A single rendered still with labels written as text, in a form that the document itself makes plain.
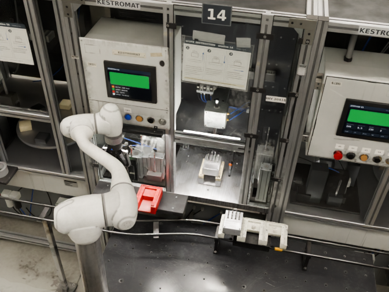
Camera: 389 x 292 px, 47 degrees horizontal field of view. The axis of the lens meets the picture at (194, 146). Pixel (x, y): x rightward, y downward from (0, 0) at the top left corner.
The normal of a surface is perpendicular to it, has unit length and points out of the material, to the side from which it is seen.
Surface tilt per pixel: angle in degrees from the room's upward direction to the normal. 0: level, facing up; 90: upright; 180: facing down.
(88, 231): 84
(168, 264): 0
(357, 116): 90
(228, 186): 0
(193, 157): 0
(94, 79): 90
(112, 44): 90
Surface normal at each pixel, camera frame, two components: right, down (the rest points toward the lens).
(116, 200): 0.20, -0.72
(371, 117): -0.20, 0.63
